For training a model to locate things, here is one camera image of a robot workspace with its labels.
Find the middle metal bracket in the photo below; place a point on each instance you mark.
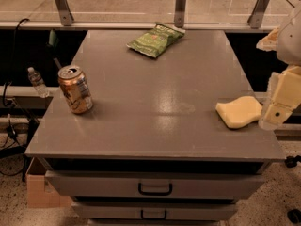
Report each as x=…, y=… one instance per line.
x=179, y=13

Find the cardboard box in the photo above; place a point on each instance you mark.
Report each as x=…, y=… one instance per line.
x=40, y=193

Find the left metal bracket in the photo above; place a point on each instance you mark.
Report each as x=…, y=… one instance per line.
x=64, y=12

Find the metal bracket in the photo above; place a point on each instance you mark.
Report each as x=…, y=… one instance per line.
x=179, y=13
x=256, y=17
x=64, y=12

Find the green handled tool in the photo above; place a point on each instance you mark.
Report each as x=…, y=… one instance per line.
x=52, y=45

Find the top drawer with handle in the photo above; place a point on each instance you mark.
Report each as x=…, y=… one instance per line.
x=153, y=185

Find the clear plastic water bottle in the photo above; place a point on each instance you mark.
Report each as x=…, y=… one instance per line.
x=37, y=82

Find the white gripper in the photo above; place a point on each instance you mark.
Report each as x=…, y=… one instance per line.
x=290, y=44

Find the yellow sponge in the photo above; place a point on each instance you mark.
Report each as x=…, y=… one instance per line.
x=239, y=112

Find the green jalapeno chip bag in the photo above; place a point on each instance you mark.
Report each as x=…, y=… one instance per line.
x=155, y=41

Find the right metal bracket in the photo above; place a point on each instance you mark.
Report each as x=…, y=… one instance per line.
x=256, y=17

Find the drawer with handle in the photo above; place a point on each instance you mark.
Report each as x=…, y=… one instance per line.
x=154, y=211
x=153, y=185

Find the orange soda can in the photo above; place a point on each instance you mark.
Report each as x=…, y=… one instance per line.
x=73, y=83

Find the grey drawer cabinet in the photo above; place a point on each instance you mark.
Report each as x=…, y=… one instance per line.
x=155, y=116

